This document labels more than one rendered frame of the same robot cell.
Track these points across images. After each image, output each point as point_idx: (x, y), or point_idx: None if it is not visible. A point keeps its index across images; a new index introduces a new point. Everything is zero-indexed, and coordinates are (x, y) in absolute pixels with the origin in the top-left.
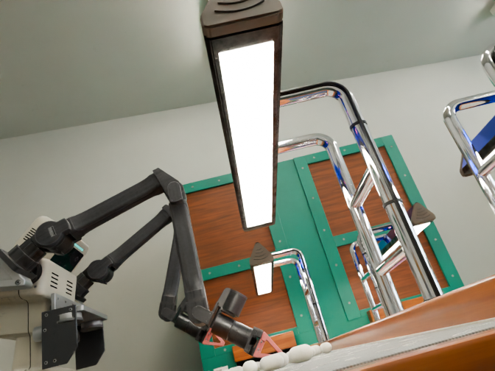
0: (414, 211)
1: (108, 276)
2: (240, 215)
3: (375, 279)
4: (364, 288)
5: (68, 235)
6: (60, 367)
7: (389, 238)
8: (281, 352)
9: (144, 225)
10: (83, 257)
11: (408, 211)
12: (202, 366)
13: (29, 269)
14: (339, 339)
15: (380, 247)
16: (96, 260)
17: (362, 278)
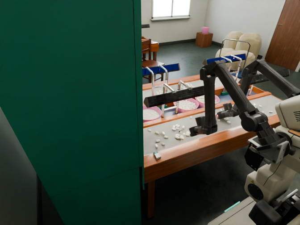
0: (179, 66)
1: None
2: (253, 84)
3: (167, 88)
4: (153, 91)
5: None
6: (269, 166)
7: (156, 70)
8: (254, 106)
9: (233, 78)
10: (276, 112)
11: (174, 64)
12: (143, 168)
13: None
14: (231, 104)
15: (144, 72)
16: (263, 113)
17: (155, 87)
